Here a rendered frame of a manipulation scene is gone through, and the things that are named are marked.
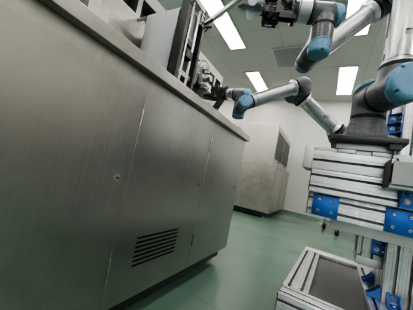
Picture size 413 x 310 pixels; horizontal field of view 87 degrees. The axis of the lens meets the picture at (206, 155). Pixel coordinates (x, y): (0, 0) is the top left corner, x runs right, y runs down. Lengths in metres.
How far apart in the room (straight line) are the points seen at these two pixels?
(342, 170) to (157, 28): 1.18
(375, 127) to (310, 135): 4.89
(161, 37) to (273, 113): 5.02
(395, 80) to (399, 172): 0.28
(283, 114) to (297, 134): 0.65
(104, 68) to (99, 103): 0.09
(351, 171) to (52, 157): 0.93
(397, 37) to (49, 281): 1.23
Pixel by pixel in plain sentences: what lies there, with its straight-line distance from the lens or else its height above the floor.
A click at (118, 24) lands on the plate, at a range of 1.53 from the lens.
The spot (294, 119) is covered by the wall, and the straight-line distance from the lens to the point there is 6.01.
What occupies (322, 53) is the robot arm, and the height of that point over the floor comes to 1.06.
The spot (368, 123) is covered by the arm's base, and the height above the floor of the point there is 0.87.
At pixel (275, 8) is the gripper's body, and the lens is 0.95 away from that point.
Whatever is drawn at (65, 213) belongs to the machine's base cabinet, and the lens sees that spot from 0.65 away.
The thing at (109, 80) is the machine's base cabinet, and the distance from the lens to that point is 0.68.
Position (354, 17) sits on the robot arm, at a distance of 1.17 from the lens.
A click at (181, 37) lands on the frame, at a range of 1.18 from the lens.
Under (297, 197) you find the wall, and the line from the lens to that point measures 5.72.
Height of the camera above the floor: 0.59
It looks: 4 degrees up
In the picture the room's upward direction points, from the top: 11 degrees clockwise
